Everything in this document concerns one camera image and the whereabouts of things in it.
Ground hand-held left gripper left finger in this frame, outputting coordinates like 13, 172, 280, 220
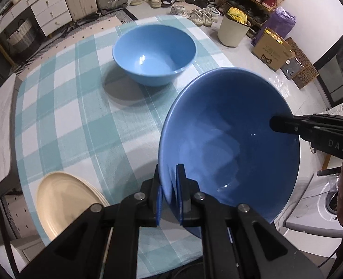
20, 165, 164, 279

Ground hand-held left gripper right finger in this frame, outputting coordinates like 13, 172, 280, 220
175, 164, 323, 279

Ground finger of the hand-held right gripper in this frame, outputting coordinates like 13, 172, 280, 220
269, 113, 343, 140

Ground blue bowl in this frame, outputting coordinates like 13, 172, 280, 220
158, 67, 301, 240
112, 24, 197, 86

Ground brown patterned flat box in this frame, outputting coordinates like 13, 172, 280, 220
281, 37, 319, 90

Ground white appliance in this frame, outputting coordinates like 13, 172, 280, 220
286, 174, 343, 233

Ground cardboard box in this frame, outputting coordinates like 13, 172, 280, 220
251, 27, 296, 72

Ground purple plastic bag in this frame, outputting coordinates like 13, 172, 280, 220
253, 6, 297, 46

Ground white trash bin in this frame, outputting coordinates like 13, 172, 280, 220
217, 7, 252, 48

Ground pile of assorted shoes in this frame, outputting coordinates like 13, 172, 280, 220
130, 0, 222, 29

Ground grey marble-top side table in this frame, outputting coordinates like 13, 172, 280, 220
0, 72, 21, 196

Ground striped laundry basket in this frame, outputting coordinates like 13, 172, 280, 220
7, 20, 43, 55

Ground white dressing table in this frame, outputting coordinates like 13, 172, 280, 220
0, 0, 73, 47

